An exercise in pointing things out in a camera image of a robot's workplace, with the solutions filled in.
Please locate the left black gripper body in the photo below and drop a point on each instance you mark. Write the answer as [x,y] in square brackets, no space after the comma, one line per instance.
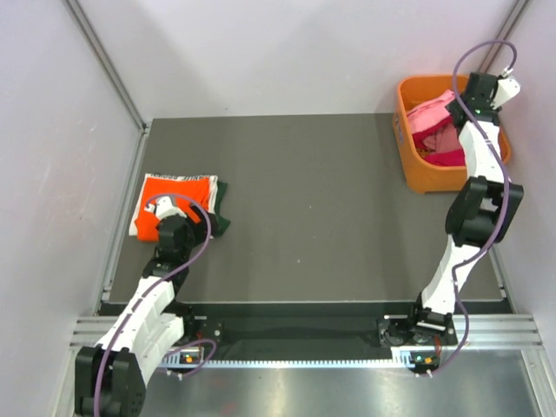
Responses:
[197,233]

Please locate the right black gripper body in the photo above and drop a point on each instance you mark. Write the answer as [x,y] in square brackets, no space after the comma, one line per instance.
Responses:
[453,107]

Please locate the light pink t shirt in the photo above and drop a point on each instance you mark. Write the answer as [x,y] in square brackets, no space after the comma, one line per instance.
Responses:
[430,114]

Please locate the magenta t shirt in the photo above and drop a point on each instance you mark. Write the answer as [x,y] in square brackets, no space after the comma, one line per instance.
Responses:
[440,146]

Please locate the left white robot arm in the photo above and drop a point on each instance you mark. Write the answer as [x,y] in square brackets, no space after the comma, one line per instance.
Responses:
[111,376]

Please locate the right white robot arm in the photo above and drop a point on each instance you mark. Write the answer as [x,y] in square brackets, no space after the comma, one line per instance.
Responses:
[482,212]

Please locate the folded dark green t shirt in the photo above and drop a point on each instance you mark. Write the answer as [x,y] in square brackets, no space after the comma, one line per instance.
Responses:
[219,221]

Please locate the folded white printed t shirt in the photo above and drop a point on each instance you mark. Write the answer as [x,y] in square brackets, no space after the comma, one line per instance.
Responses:
[201,188]

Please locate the orange plastic basket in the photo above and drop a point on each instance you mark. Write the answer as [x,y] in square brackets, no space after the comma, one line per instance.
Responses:
[417,165]

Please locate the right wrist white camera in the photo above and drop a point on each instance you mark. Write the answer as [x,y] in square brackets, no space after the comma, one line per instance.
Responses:
[507,88]

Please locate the wrist white camera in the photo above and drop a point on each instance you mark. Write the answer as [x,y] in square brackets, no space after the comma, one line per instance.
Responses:
[507,88]
[164,206]

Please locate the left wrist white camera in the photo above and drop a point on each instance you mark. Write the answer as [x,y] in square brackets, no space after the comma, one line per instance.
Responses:
[164,206]

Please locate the grey slotted cable duct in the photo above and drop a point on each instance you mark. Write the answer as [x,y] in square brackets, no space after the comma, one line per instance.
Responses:
[191,358]

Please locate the aluminium frame rail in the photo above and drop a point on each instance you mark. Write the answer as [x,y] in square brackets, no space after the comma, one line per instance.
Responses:
[486,331]

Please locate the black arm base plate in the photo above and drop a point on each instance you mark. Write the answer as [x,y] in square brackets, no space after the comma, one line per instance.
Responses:
[291,331]

